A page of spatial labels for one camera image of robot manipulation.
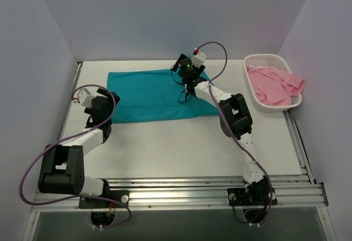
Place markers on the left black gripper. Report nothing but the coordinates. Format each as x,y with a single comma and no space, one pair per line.
109,95

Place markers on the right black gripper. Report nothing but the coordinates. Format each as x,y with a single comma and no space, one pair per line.
176,63

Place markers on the teal t-shirt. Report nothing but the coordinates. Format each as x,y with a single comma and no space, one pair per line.
153,95

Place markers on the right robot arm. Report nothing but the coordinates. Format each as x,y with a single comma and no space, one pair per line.
234,116

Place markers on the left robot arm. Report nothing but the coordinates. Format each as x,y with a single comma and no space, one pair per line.
62,168

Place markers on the pink t-shirt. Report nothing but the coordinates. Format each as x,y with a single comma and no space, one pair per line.
273,86

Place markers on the white perforated plastic basket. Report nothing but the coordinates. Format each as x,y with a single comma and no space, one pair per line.
268,60

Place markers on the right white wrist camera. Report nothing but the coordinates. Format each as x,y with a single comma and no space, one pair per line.
198,58

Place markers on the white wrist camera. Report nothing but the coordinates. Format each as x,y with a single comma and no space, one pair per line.
84,97
198,58

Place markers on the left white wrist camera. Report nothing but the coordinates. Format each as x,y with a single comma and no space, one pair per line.
84,97

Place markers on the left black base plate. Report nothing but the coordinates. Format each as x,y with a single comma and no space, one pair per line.
121,196

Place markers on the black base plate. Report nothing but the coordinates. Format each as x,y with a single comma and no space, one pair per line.
121,196
251,196

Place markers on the aluminium rail frame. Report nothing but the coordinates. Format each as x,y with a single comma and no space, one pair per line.
190,164

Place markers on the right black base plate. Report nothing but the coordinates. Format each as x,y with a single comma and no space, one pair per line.
251,196

